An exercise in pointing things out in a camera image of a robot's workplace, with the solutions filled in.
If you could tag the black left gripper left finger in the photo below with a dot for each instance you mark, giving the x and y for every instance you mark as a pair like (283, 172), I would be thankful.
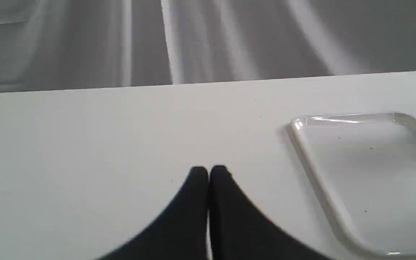
(179, 232)

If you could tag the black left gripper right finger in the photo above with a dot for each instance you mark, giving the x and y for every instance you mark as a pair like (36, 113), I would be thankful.
(240, 231)

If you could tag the white plastic tray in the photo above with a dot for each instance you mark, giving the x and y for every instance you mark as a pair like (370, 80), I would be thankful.
(363, 171)

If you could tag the grey fabric backdrop curtain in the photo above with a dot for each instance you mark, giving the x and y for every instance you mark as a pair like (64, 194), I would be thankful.
(78, 44)

